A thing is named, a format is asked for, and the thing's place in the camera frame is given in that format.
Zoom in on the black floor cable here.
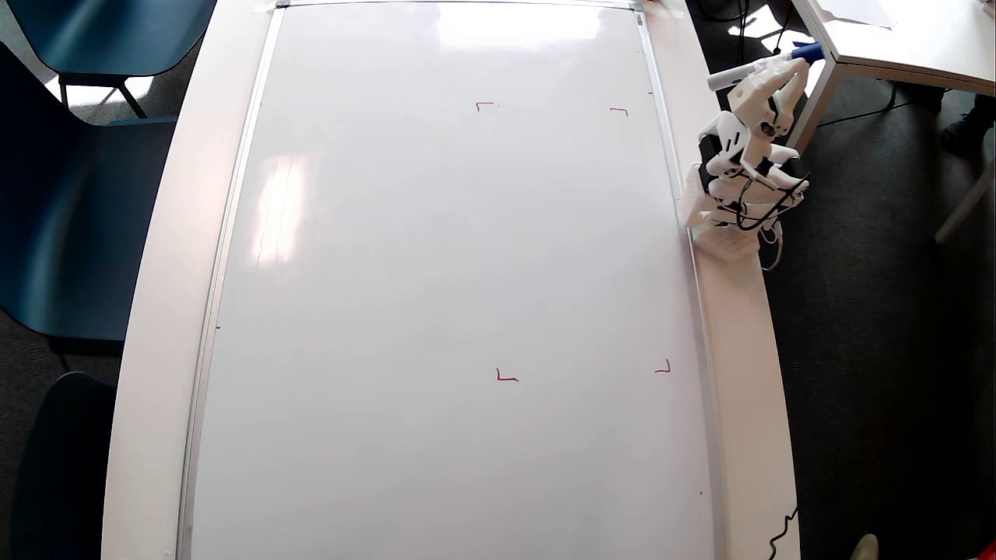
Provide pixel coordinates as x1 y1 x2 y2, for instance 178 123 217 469
696 0 791 40

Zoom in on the white side table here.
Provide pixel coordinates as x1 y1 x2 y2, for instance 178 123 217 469
782 0 996 246

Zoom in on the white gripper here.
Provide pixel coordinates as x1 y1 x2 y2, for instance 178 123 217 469
698 62 811 175

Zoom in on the white paper sheet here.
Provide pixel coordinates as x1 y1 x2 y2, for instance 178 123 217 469
817 0 896 30

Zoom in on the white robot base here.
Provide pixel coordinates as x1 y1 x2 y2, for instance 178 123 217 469
685 163 767 261

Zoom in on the blue-capped whiteboard marker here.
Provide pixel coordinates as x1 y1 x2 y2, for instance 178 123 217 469
707 43 826 92

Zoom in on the person in dark clothes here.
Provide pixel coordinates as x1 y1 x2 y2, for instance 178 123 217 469
938 93 996 156

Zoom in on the large whiteboard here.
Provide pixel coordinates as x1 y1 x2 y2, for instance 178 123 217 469
177 0 728 560

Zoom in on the white base cable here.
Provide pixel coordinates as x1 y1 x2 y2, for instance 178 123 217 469
761 220 784 271

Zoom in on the thin black cable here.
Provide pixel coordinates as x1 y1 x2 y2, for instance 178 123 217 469
769 506 800 560

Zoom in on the blue chair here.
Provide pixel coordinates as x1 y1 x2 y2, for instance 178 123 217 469
0 43 178 343
4 0 217 119
12 372 117 560

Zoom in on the black camera cable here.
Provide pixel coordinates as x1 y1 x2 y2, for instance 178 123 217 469
731 175 810 232

